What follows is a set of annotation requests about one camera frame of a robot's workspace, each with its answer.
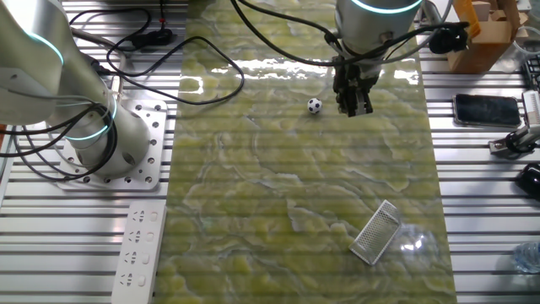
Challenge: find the clear water bottle blue cap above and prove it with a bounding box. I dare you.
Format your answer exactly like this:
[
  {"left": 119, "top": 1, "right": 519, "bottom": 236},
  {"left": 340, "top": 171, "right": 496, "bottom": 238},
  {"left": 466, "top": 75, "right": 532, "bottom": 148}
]
[{"left": 512, "top": 241, "right": 540, "bottom": 274}]

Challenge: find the black rounded object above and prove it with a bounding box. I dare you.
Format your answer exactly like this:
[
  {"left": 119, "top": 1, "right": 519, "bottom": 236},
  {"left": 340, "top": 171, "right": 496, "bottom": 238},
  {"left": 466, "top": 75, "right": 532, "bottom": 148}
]
[{"left": 514, "top": 162, "right": 540, "bottom": 200}]

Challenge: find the white power strip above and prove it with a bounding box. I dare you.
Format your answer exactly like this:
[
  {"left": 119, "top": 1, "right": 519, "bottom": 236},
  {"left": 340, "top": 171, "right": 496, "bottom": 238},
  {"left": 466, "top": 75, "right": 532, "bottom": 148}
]
[{"left": 110, "top": 201, "right": 168, "bottom": 304}]

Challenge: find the green marble pattern mat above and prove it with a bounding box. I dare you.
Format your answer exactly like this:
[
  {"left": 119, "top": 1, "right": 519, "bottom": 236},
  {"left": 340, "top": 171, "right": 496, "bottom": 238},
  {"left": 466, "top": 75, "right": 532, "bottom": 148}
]
[{"left": 154, "top": 0, "right": 459, "bottom": 304}]

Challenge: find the black smartphone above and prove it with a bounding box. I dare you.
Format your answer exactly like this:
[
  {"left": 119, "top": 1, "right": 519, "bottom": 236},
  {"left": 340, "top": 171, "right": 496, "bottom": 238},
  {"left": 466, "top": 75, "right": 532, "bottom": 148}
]
[{"left": 452, "top": 93, "right": 523, "bottom": 129}]

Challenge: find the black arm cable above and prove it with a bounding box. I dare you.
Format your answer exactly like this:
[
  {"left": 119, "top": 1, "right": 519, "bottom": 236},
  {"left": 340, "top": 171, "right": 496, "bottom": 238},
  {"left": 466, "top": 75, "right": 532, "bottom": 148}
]
[{"left": 229, "top": 0, "right": 469, "bottom": 68}]

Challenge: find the black plug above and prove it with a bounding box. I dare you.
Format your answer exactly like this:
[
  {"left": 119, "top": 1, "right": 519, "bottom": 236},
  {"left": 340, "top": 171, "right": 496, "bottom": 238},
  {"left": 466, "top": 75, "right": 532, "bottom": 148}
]
[{"left": 128, "top": 28, "right": 175, "bottom": 47}]

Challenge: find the silver perforated base plate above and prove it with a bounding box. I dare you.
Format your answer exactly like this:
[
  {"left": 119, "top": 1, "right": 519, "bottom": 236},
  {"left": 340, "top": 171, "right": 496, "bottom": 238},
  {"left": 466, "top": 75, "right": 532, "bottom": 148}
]
[{"left": 54, "top": 99, "right": 170, "bottom": 192}]

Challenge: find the white mesh toy goal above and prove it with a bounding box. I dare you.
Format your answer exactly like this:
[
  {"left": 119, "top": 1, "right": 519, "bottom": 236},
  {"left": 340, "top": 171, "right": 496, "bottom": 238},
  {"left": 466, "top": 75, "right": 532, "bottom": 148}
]
[{"left": 348, "top": 199, "right": 402, "bottom": 267}]

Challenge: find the black keyboard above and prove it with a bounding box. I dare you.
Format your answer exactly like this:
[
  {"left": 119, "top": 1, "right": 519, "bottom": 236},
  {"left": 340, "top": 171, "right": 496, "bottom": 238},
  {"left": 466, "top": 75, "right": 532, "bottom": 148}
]
[{"left": 521, "top": 53, "right": 540, "bottom": 92}]

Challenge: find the long looped black cable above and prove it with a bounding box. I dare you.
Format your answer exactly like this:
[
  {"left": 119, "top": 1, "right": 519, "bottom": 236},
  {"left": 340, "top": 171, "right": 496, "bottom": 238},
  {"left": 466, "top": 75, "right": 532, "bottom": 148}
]
[{"left": 105, "top": 35, "right": 246, "bottom": 106}]

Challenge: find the brown cardboard box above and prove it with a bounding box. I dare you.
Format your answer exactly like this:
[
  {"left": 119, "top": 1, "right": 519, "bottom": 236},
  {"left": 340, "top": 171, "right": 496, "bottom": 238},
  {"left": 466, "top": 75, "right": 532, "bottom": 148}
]
[{"left": 446, "top": 0, "right": 522, "bottom": 75}]

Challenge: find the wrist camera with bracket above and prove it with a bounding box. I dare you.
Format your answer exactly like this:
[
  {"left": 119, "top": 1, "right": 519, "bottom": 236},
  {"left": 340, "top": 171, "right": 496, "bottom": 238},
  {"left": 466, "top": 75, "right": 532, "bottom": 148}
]
[{"left": 428, "top": 21, "right": 470, "bottom": 55}]

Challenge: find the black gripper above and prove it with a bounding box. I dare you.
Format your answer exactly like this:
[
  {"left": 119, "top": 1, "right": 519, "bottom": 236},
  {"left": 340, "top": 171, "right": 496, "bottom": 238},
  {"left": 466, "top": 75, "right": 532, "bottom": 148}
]
[{"left": 332, "top": 65, "right": 380, "bottom": 119}]

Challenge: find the black silver camera stand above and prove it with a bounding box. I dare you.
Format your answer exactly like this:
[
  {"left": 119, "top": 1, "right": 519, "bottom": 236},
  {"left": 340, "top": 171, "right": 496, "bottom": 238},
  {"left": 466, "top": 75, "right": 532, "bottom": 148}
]
[{"left": 488, "top": 125, "right": 540, "bottom": 160}]

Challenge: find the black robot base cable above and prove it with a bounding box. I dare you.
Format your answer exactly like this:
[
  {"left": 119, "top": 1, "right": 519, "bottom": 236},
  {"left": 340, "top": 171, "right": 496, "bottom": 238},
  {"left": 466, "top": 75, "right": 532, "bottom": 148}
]
[{"left": 0, "top": 103, "right": 119, "bottom": 183}]

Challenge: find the silver depth camera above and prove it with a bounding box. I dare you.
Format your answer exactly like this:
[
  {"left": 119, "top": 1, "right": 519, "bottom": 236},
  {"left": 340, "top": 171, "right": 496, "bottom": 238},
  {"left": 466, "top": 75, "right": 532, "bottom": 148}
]
[{"left": 521, "top": 90, "right": 540, "bottom": 128}]

